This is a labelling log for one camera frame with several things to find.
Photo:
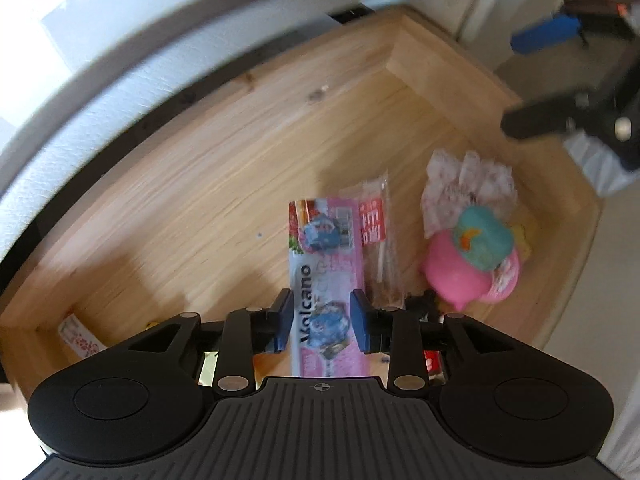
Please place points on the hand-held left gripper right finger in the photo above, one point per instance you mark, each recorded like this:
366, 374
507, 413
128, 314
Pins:
358, 321

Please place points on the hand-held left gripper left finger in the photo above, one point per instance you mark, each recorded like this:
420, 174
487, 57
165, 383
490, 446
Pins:
283, 320

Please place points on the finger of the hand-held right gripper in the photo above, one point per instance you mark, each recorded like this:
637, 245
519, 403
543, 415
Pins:
545, 35
540, 119

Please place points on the pink printed snack packet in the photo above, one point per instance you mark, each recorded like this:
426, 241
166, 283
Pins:
325, 270

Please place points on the clear wrapper with red label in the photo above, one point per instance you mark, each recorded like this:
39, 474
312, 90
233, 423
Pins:
382, 245

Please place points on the pink white lace cloth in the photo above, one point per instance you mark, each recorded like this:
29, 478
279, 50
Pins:
465, 180

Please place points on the pink toy with teal cap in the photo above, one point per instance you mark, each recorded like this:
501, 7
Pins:
465, 265

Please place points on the wooden drawer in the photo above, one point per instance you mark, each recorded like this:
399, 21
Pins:
250, 160

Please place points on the pale blue cloth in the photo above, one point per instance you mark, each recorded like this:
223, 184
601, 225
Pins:
600, 165

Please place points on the small black clip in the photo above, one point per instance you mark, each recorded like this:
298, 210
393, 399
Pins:
423, 306

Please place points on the small red packet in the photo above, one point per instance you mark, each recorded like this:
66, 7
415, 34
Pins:
433, 365

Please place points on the white red printed packet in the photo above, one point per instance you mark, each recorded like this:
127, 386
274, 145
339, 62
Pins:
80, 339

